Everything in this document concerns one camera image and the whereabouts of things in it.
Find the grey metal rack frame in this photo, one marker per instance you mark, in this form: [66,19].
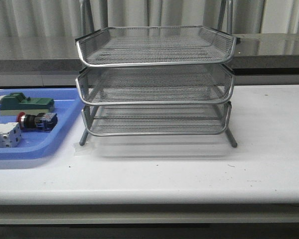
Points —
[84,139]

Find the silver mesh top tray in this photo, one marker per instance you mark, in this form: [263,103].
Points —
[156,45]

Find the silver mesh bottom tray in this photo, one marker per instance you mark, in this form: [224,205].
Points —
[154,122]

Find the blue plastic tray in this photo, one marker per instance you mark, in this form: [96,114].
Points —
[36,143]

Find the red emergency stop button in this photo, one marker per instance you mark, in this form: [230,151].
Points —
[41,121]

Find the green electrical switch block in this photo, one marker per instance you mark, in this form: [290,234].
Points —
[14,103]

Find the white circuit breaker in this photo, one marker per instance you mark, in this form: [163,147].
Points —
[10,134]

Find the silver mesh tray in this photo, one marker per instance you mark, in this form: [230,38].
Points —
[188,84]
[156,45]
[154,122]

